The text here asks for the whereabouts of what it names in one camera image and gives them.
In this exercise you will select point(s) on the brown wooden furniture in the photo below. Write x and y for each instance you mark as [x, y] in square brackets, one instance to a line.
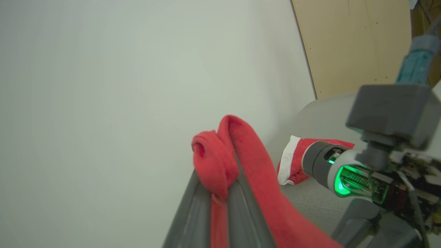
[418, 20]

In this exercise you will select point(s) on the plain red fleece garment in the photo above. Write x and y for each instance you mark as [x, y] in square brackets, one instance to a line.
[248, 151]

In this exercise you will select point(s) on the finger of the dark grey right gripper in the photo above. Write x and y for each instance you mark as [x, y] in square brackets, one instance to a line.
[399, 237]

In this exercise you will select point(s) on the light wooden panel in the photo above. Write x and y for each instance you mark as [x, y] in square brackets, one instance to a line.
[351, 41]

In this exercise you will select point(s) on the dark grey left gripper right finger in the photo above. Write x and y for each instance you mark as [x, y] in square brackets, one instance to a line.
[244, 220]

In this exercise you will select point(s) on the red garment with white trim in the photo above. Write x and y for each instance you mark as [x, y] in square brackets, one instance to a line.
[297, 155]

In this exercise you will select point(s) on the grey fabric sofa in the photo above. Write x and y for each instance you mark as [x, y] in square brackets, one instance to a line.
[310, 203]

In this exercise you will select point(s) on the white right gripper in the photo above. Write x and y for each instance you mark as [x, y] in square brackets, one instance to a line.
[320, 162]

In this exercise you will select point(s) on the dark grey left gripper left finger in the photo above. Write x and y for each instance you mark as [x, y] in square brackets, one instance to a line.
[193, 220]

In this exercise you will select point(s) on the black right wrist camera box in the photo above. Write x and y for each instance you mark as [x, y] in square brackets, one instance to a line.
[389, 113]

